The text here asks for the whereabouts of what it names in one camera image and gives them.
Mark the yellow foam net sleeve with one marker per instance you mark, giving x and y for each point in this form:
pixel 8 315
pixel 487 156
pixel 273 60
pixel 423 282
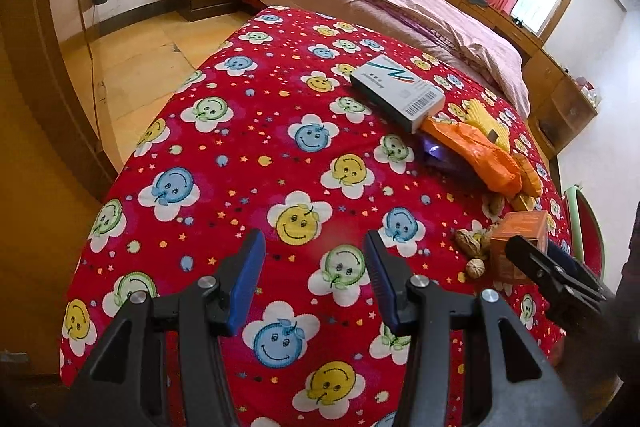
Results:
pixel 487 122

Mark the shiny purple wrapper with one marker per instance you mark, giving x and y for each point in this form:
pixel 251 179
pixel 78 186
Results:
pixel 442 157

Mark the white box with barcode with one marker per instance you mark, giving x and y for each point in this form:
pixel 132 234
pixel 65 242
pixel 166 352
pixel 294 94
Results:
pixel 395 84

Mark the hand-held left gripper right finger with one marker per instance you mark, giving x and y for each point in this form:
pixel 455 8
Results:
pixel 380 279

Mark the green basin with red inside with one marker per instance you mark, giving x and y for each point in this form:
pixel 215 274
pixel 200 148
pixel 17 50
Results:
pixel 580 227

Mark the red smiley flower blanket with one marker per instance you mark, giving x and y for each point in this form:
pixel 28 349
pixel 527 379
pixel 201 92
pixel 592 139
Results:
pixel 260 167

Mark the jars on desk shelf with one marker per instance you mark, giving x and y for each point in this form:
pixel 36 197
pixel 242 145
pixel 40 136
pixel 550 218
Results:
pixel 587 92

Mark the small yellow orange box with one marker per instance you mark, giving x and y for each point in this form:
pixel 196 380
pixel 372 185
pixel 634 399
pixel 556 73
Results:
pixel 515 227

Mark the orange plastic bag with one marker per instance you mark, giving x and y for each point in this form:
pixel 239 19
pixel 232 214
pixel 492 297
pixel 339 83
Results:
pixel 480 152

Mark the wooden door frame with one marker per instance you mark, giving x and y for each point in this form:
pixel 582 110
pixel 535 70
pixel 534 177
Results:
pixel 45 72

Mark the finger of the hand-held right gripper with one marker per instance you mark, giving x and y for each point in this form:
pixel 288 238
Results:
pixel 540 264
pixel 562 253

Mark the long wooden desk cabinet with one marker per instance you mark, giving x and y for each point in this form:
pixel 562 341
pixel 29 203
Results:
pixel 545 72

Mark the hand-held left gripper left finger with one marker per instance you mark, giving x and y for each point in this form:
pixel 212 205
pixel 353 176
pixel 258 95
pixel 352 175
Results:
pixel 245 274

